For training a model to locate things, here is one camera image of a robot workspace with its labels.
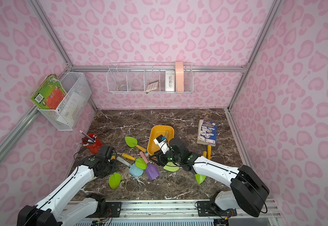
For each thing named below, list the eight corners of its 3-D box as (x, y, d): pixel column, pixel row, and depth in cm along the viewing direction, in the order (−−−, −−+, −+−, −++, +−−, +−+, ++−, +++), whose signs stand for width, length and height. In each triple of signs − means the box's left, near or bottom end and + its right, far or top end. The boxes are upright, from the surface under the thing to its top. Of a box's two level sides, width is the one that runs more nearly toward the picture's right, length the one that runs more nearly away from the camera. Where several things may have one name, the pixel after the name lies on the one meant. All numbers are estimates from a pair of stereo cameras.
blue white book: (196, 143, 101) (196, 140, 98) (198, 121, 114) (198, 118, 111) (216, 146, 99) (217, 144, 97) (215, 124, 112) (216, 121, 109)
